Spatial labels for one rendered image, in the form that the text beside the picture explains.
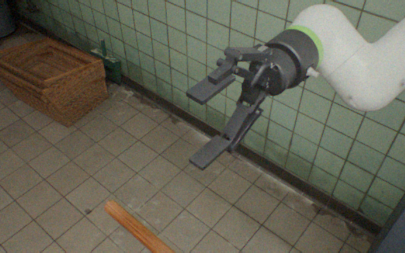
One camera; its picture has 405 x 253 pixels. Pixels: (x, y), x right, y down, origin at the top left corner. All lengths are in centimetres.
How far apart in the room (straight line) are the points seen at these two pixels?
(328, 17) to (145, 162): 189
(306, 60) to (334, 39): 9
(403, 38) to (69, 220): 197
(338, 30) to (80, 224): 185
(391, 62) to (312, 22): 15
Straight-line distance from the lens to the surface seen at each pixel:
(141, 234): 81
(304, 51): 66
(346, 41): 74
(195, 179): 235
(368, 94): 74
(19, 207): 248
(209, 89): 50
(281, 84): 63
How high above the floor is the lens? 188
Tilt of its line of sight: 45 degrees down
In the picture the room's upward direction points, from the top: straight up
